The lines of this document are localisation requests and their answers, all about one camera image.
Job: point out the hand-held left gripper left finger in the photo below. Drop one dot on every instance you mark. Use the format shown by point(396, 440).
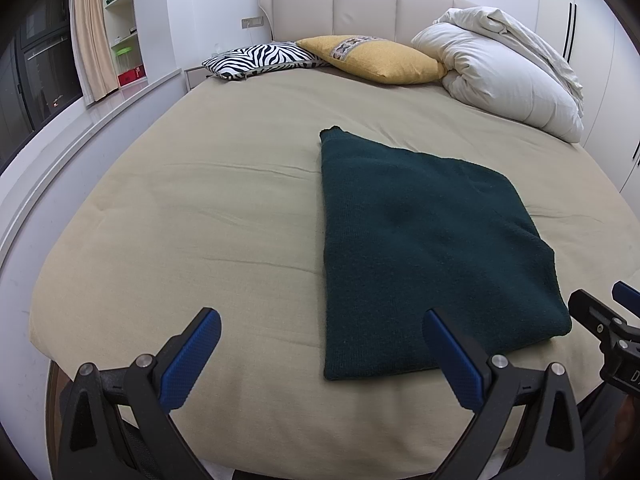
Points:
point(192, 360)

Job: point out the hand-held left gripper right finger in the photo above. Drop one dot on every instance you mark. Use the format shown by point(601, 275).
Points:
point(455, 360)

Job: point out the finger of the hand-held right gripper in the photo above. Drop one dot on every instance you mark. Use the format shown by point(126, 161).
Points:
point(627, 294)
point(592, 310)

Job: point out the dark green sweater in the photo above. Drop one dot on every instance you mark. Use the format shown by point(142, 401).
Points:
point(415, 240)

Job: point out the person's right forearm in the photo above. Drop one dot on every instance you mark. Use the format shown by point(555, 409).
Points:
point(600, 435)

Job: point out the beige bed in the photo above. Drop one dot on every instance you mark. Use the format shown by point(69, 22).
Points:
point(200, 210)

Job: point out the white duvet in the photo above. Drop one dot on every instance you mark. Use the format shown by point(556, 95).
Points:
point(510, 80)

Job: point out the white window sill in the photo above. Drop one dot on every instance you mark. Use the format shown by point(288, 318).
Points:
point(75, 140)

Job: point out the white wardrobe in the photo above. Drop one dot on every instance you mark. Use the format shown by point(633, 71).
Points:
point(600, 35)

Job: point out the grey nightstand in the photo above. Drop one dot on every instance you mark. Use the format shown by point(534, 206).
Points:
point(196, 77)

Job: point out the red box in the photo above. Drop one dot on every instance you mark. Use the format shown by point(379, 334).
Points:
point(132, 75)

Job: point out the zebra striped pillow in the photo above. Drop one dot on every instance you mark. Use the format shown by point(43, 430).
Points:
point(260, 59)

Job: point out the yellow pillow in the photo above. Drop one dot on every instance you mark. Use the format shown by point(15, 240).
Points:
point(380, 60)

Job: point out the green plastic container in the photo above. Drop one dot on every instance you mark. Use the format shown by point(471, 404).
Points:
point(122, 51)

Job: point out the dark window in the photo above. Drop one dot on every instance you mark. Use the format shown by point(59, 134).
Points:
point(35, 75)

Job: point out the beige curtain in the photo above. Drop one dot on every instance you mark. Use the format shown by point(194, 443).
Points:
point(92, 35)

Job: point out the beige padded headboard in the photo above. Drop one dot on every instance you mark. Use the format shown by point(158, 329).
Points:
point(360, 7)

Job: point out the wall socket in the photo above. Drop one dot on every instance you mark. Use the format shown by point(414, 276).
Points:
point(252, 22)

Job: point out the white wall shelf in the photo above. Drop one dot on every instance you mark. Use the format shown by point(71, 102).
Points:
point(122, 15)

